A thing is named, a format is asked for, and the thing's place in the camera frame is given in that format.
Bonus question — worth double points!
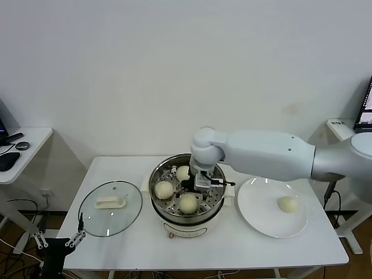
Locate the black hanging cable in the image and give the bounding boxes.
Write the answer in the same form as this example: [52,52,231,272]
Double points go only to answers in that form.
[323,173,342,231]

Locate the white floor cable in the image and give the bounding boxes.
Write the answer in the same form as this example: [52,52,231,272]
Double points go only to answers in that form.
[0,238,44,264]

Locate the black laptop dark screen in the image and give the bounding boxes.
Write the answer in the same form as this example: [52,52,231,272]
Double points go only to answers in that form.
[353,75,372,131]

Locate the glass pot lid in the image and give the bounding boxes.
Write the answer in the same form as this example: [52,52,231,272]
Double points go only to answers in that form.
[78,180,144,237]

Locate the stainless steel steamer basket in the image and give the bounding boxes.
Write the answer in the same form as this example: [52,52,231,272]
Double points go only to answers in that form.
[149,153,228,219]

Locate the black floor cable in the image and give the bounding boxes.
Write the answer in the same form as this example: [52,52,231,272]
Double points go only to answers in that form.
[7,198,40,217]

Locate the black camera cable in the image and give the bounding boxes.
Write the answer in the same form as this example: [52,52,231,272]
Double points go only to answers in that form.
[209,178,235,187]

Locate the black computer mouse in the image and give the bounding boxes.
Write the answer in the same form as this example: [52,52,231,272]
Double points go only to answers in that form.
[0,151,22,172]

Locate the white steamed baozi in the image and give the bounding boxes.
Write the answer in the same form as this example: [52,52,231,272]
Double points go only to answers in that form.
[277,196,299,214]
[176,165,191,181]
[178,194,199,213]
[154,181,174,201]

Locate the black laptop pink windows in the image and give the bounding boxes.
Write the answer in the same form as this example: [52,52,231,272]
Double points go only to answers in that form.
[0,97,9,146]

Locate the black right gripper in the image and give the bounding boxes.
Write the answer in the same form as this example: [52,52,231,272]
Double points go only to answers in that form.
[173,178,212,203]

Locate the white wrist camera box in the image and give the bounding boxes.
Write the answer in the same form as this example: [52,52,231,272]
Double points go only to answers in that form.
[194,173,214,190]

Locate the white round plate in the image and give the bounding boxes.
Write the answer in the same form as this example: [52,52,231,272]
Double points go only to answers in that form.
[237,176,309,239]

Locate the black bar device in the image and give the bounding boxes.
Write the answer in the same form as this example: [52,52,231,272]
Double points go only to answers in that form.
[5,132,25,144]

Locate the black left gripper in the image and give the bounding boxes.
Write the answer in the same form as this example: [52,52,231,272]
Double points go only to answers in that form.
[32,212,87,276]

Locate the white flat box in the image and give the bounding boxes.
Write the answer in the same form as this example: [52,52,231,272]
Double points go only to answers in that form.
[328,119,356,135]

